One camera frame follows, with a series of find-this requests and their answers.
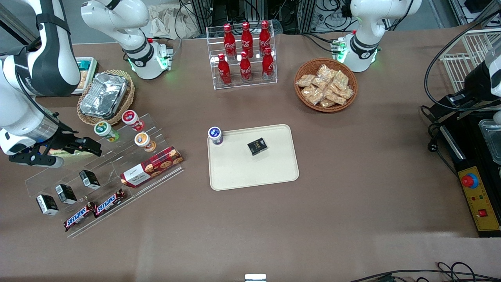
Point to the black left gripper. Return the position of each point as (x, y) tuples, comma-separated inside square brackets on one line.
[(474, 84)]

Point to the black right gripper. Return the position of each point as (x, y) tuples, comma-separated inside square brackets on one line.
[(62, 138)]

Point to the sandwich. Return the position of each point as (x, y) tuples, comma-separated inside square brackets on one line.
[(69, 153)]

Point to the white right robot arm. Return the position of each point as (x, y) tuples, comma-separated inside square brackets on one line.
[(47, 58)]

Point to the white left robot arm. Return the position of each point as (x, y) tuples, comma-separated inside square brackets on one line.
[(368, 23)]

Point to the beige plastic tray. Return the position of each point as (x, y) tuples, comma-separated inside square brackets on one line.
[(254, 172)]

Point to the small black tissue pack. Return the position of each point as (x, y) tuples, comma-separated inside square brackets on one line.
[(257, 146), (65, 193), (47, 205), (90, 179)]

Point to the oval wicker basket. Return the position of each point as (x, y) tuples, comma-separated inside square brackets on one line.
[(83, 115)]

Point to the green lid yogurt cup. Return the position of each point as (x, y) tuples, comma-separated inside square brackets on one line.
[(103, 129)]

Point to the black machine with yellow panel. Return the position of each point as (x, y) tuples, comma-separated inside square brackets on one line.
[(465, 149)]

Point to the clear acrylic stepped display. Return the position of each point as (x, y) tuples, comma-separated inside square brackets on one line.
[(113, 166)]

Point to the steel pan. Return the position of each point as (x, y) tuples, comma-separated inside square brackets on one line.
[(492, 139)]

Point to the Snickers chocolate bar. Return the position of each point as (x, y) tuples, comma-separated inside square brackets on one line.
[(110, 202), (78, 216)]

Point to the aluminium foil container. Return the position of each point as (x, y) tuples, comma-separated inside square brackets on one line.
[(103, 96)]

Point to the red lid yogurt cup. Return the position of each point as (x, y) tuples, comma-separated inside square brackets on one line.
[(131, 117)]

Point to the red emergency stop button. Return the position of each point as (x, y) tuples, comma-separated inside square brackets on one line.
[(469, 180)]

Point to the orange lid yogurt cup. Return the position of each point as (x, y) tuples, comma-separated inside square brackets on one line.
[(143, 140)]

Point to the white plastic bin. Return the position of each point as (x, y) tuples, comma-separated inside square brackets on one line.
[(93, 76)]

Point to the red plaid cookie box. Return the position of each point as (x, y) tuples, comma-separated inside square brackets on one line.
[(150, 166)]

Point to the teal packet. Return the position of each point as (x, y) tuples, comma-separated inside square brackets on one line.
[(84, 64)]

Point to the clear bagged tan snack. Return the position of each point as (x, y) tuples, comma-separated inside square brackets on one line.
[(305, 80), (341, 80), (346, 93), (326, 71), (313, 95), (336, 97), (327, 103)]

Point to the grey metal bar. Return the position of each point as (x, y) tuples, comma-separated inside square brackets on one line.
[(15, 21)]

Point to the round wicker basket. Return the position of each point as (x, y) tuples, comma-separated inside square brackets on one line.
[(301, 100)]

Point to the purple lid yogurt cup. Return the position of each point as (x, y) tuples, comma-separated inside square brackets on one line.
[(215, 134)]

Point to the beige cloth bag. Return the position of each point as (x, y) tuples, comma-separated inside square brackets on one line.
[(168, 21)]

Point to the red cola bottle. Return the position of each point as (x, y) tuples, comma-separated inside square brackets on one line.
[(229, 41), (245, 69), (224, 72), (268, 66), (246, 39), (265, 37)]

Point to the clear acrylic bottle rack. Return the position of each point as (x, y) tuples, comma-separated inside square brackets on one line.
[(242, 84)]

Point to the small white block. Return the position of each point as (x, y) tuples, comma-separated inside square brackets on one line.
[(255, 277)]

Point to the red rocker switch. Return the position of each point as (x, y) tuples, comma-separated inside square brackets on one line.
[(482, 213)]

